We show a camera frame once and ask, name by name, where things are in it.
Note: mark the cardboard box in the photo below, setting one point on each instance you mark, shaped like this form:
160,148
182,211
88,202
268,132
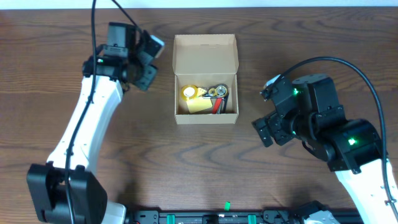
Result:
206,61

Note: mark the yellow adhesive tape roll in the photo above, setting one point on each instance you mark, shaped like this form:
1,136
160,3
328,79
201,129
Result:
189,92

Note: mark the black mounting rail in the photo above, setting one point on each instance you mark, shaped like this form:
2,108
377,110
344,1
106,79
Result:
312,212

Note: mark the black correction tape dispenser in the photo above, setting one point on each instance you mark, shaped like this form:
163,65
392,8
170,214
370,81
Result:
219,91

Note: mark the red black stapler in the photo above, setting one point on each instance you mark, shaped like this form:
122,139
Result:
220,105

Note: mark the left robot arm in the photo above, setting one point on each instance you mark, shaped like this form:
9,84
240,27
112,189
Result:
65,189

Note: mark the yellow sticky note pad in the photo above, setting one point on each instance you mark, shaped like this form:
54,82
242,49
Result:
199,104

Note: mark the yellow blue highlighter marker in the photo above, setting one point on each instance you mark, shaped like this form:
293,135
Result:
201,92

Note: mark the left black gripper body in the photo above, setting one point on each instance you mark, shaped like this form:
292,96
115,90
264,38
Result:
145,65

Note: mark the small green clip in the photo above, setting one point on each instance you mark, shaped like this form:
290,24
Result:
227,206

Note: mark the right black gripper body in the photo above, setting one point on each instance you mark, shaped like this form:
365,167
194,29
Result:
273,125

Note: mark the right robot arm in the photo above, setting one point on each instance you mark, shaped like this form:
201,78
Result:
308,109

